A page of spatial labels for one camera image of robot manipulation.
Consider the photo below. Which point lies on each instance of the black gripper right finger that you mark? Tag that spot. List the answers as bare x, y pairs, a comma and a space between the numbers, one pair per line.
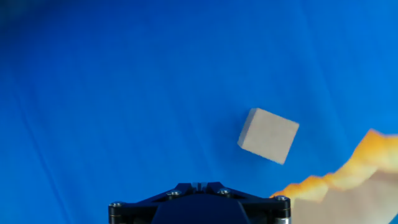
267, 210

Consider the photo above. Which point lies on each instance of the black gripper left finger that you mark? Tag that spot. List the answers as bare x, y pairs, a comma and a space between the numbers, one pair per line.
140, 211

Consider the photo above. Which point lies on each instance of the small wooden block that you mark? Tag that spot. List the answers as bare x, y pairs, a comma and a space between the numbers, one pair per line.
267, 137

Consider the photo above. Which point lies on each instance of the blue mountain print cloth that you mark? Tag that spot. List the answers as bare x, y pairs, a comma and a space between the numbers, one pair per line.
109, 93

